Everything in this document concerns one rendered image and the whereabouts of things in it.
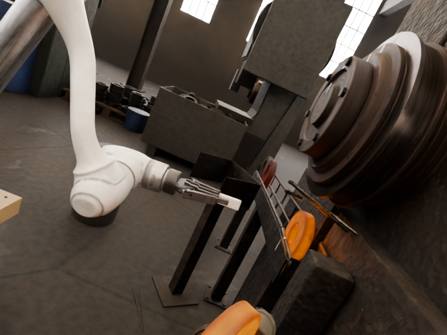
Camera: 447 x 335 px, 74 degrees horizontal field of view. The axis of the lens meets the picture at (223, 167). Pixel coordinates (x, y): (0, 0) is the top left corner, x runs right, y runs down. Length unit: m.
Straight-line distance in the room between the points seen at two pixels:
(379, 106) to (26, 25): 0.95
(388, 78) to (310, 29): 2.84
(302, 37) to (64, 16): 2.91
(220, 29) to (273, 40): 7.68
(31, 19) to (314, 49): 2.93
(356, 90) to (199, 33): 10.48
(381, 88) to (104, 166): 0.65
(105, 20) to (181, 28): 2.69
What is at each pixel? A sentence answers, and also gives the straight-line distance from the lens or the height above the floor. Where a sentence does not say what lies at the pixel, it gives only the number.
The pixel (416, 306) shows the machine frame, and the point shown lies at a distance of 0.61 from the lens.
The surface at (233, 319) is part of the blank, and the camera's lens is 0.45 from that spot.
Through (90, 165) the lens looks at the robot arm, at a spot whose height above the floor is 0.76.
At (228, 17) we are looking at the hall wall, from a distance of 11.12.
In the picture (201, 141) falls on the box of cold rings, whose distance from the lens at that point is 3.27.
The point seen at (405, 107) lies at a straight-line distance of 0.69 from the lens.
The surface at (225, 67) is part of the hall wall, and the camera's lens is 10.90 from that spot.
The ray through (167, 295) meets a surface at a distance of 1.63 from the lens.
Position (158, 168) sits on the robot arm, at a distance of 0.88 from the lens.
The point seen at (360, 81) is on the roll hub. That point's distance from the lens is 0.77.
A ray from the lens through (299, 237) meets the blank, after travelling 0.89.
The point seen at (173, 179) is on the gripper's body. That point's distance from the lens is 0.87.
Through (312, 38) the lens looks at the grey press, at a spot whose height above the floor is 1.85.
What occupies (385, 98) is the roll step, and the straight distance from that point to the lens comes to 0.73.
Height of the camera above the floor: 1.06
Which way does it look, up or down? 15 degrees down
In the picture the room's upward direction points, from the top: 25 degrees clockwise
